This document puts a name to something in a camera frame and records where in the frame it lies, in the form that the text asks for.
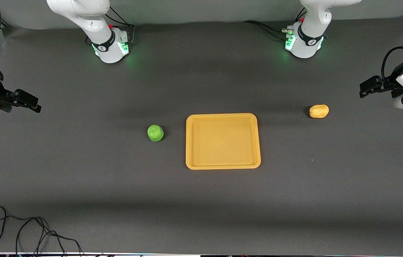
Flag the yellow potato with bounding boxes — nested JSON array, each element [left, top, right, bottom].
[[309, 104, 329, 119]]

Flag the green apple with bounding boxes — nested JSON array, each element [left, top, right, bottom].
[[147, 125, 164, 142]]

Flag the yellow plastic tray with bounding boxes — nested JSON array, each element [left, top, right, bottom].
[[185, 113, 262, 170]]

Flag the dark grey table mat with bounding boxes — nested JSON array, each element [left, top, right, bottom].
[[0, 14, 403, 255]]

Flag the black left arm base cables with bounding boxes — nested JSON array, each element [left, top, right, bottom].
[[243, 7, 307, 41]]

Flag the black arm base cables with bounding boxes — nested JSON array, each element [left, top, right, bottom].
[[85, 5, 136, 46], [243, 7, 307, 41]]

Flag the black right arm base cables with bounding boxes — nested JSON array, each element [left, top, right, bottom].
[[85, 5, 136, 46]]

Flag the thin black loose cable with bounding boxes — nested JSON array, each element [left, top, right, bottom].
[[0, 206, 84, 256]]

